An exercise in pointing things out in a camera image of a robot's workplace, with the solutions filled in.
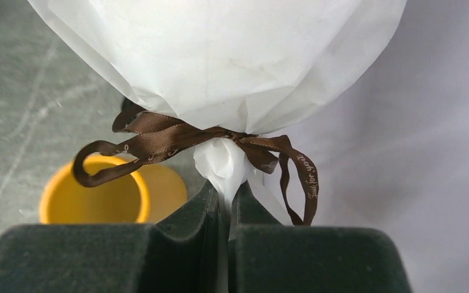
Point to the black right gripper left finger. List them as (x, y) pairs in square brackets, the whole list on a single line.
[(178, 254)]

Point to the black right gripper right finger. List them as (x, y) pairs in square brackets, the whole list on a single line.
[(266, 256)]

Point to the brown satin ribbon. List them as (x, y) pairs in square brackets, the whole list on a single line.
[(159, 137)]

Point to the white wrapping paper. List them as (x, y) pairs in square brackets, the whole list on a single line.
[(247, 66)]

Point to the yellow cylindrical vase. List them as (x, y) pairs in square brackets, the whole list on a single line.
[(147, 195)]

